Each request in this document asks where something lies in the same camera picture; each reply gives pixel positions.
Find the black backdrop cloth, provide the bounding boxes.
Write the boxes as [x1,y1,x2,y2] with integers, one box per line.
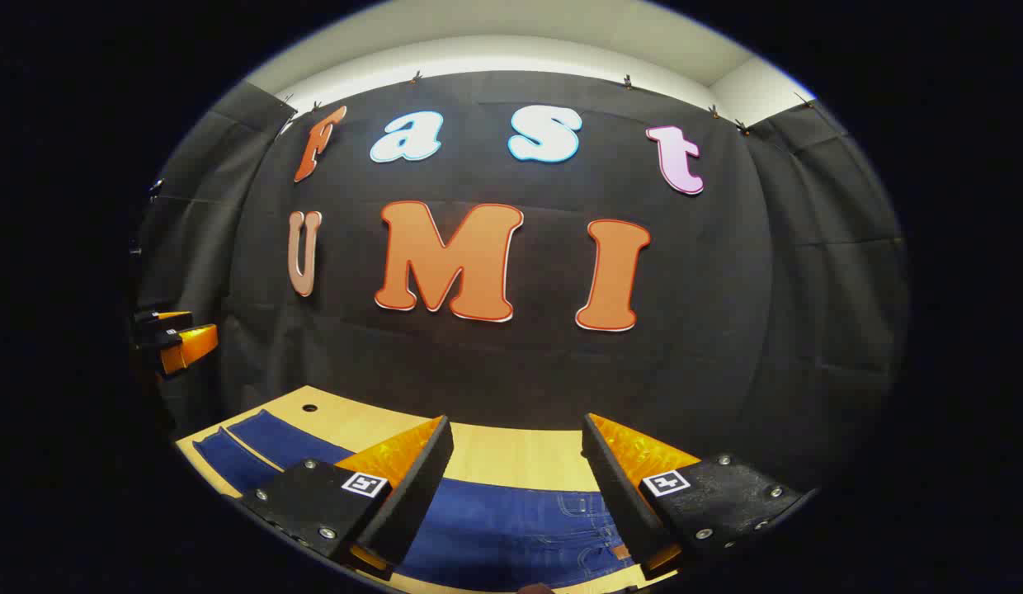
[132,70,908,529]

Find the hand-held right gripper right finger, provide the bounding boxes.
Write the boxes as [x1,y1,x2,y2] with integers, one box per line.
[582,412,813,578]

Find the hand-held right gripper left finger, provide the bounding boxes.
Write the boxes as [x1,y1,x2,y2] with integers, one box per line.
[238,415,455,578]

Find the blue denim jeans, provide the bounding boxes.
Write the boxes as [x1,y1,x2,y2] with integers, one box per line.
[192,410,644,593]

